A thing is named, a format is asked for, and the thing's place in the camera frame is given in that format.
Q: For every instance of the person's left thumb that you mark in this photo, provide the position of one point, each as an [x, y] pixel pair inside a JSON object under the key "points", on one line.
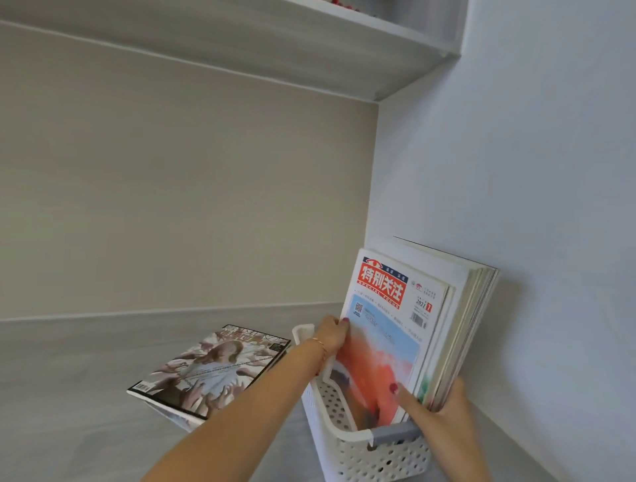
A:
{"points": [[339, 322]]}

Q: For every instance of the white magazine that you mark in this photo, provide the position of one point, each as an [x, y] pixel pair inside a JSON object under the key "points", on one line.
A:
{"points": [[176, 418]]}

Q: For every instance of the white perforated plastic basket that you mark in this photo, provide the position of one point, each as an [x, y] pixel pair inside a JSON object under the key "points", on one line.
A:
{"points": [[348, 447]]}

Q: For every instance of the red titled magazine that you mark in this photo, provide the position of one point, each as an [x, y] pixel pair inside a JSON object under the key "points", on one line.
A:
{"points": [[387, 327]]}

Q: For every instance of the person's right hand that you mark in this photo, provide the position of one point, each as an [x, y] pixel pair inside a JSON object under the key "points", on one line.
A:
{"points": [[447, 422]]}

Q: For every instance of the stack of white magazines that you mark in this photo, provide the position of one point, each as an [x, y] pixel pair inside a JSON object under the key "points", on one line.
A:
{"points": [[459, 318]]}

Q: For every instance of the person's right forearm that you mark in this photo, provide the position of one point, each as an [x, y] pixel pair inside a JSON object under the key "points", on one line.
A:
{"points": [[462, 462]]}

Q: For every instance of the person's right thumb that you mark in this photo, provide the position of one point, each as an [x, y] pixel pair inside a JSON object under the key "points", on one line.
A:
{"points": [[405, 397]]}

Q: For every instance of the person's left hand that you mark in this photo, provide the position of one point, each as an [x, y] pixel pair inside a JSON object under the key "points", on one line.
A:
{"points": [[332, 336]]}

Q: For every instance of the person's left forearm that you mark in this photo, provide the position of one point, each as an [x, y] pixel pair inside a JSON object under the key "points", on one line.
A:
{"points": [[248, 412]]}

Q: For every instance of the magazine with hands cover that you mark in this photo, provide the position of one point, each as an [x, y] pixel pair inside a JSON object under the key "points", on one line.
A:
{"points": [[218, 370]]}

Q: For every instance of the small red objects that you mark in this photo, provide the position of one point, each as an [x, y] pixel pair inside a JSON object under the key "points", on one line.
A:
{"points": [[348, 6]]}

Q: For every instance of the light grey wall shelf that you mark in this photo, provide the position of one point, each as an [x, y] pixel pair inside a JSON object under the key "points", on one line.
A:
{"points": [[278, 44]]}

